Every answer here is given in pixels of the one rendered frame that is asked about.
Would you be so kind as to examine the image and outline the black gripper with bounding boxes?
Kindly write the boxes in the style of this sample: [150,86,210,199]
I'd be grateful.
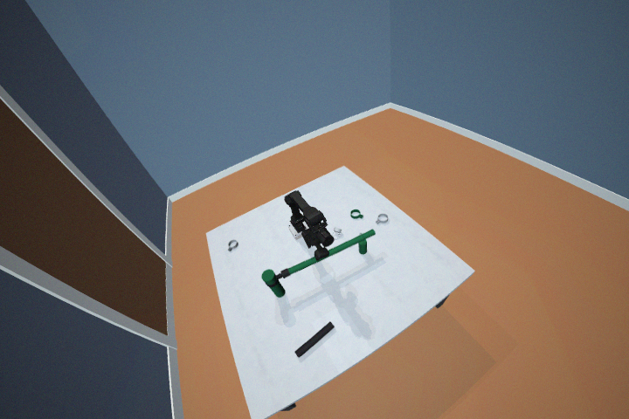
[301,229,329,261]

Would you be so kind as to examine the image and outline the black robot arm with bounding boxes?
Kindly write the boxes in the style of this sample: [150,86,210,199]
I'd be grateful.
[284,190,335,247]

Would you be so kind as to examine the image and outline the long green pipe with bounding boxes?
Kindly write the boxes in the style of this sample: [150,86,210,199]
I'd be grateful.
[288,230,376,275]

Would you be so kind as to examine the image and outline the green post with round cap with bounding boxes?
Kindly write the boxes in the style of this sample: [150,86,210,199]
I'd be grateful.
[261,269,286,298]

